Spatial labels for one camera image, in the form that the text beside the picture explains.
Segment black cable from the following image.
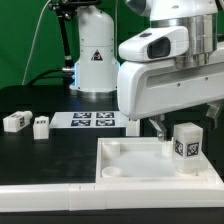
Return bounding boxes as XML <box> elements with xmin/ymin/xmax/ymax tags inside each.
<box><xmin>26</xmin><ymin>67</ymin><xmax>73</xmax><ymax>87</ymax></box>

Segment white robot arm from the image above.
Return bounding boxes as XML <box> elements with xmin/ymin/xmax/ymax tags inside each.
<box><xmin>117</xmin><ymin>0</ymin><xmax>224</xmax><ymax>140</ymax></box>

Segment black camera stand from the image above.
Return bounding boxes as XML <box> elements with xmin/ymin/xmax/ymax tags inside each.
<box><xmin>48</xmin><ymin>0</ymin><xmax>102</xmax><ymax>85</ymax></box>

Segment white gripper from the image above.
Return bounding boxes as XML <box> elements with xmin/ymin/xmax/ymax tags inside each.
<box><xmin>117</xmin><ymin>49</ymin><xmax>224</xmax><ymax>142</ymax></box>

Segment white tag sheet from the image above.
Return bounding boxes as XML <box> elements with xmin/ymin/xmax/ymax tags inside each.
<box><xmin>50</xmin><ymin>111</ymin><xmax>128</xmax><ymax>129</ymax></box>

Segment white square table top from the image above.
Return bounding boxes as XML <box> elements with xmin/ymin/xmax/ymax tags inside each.
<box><xmin>96</xmin><ymin>137</ymin><xmax>223</xmax><ymax>184</ymax></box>

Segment white cable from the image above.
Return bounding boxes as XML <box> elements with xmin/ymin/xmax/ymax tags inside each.
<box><xmin>21</xmin><ymin>0</ymin><xmax>54</xmax><ymax>86</ymax></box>

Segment white L-shaped obstacle fence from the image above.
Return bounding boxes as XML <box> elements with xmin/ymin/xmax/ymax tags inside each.
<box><xmin>0</xmin><ymin>183</ymin><xmax>224</xmax><ymax>212</ymax></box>

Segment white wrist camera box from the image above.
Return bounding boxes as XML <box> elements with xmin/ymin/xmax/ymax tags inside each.
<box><xmin>119</xmin><ymin>26</ymin><xmax>189</xmax><ymax>62</ymax></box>

